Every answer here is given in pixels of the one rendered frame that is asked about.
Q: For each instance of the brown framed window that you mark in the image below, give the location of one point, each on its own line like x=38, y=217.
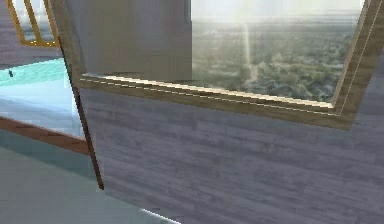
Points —
x=266, y=63

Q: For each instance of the yellow framed window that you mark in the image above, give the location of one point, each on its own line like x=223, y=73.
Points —
x=38, y=42

